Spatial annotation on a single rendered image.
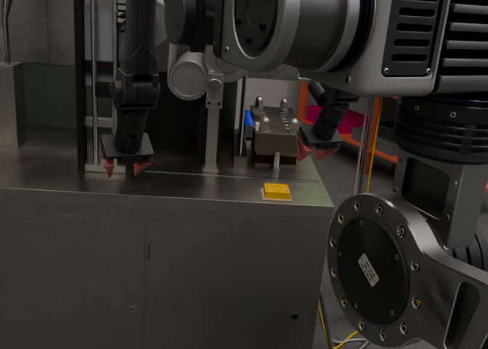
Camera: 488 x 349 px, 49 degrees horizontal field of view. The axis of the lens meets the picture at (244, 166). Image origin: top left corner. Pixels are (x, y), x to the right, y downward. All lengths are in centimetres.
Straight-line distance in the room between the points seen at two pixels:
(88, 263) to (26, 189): 28
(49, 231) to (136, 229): 25
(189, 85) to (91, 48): 31
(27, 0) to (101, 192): 86
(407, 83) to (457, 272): 21
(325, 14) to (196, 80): 122
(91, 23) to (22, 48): 59
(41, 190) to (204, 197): 44
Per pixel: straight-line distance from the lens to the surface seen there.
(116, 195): 152
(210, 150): 171
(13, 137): 194
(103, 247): 163
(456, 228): 72
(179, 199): 150
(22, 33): 214
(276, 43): 49
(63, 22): 209
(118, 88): 105
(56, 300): 175
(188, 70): 170
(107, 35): 162
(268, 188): 154
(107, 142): 118
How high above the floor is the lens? 147
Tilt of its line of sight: 19 degrees down
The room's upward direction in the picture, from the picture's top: 5 degrees clockwise
